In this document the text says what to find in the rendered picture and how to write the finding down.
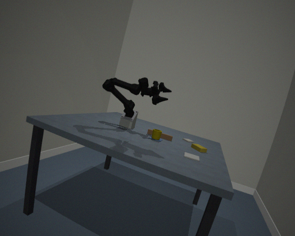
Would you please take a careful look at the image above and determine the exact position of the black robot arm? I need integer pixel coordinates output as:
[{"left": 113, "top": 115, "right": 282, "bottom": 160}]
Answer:
[{"left": 102, "top": 77, "right": 159, "bottom": 118}]

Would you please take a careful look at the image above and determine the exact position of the olive yellow rectangular block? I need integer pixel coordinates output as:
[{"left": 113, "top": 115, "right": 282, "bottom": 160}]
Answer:
[{"left": 191, "top": 143, "right": 207, "bottom": 153}]

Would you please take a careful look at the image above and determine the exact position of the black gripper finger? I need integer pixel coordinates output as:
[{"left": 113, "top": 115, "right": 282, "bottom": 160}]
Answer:
[
  {"left": 157, "top": 95, "right": 168, "bottom": 103},
  {"left": 162, "top": 84, "right": 172, "bottom": 92}
]

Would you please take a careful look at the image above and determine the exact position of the brown wooden beam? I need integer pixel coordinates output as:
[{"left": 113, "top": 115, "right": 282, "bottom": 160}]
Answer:
[{"left": 147, "top": 129, "right": 173, "bottom": 141}]

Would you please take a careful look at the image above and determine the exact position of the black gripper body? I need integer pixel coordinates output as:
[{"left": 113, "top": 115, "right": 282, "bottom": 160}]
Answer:
[{"left": 147, "top": 82, "right": 164, "bottom": 105}]

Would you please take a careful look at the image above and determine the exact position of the olive yellow cup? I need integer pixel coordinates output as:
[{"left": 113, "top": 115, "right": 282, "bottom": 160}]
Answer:
[{"left": 152, "top": 129, "right": 162, "bottom": 140}]

